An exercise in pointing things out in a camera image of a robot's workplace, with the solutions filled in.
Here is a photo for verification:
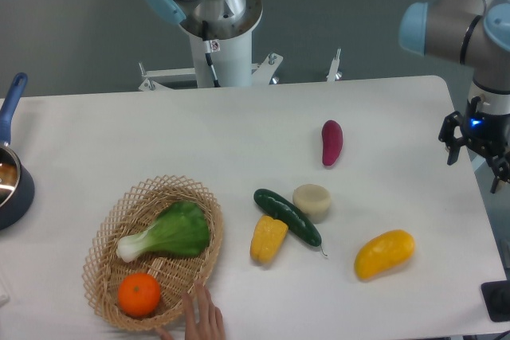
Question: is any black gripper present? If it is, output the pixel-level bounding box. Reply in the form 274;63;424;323
438;96;509;193

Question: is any woven wicker basket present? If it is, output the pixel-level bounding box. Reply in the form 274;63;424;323
83;175;223;331

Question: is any yellow mango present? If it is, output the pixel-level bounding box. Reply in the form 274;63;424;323
354;229;415;280

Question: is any bare human hand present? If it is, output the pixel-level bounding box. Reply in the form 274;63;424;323
182;282;226;340

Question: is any black device at table edge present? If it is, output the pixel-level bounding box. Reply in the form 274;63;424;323
481;280;510;322

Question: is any purple sweet potato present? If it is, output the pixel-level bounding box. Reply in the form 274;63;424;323
321;120;343;166

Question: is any beige round block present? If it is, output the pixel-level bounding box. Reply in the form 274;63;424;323
292;184;332;223

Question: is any green cucumber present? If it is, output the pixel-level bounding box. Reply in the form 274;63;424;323
253;189;326;256

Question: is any yellow bell pepper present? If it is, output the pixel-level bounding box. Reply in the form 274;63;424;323
250;215;288;264

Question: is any green bok choy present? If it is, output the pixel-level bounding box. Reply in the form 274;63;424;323
116;201;210;263

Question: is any orange fruit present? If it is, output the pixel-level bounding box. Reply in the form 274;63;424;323
117;273;161;318

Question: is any dark blue saucepan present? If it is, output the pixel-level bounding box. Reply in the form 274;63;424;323
1;72;35;230

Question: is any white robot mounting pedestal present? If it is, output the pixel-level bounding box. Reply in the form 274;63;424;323
137;31;343;92

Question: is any black cable on pedestal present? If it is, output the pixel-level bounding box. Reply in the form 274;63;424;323
201;20;222;88

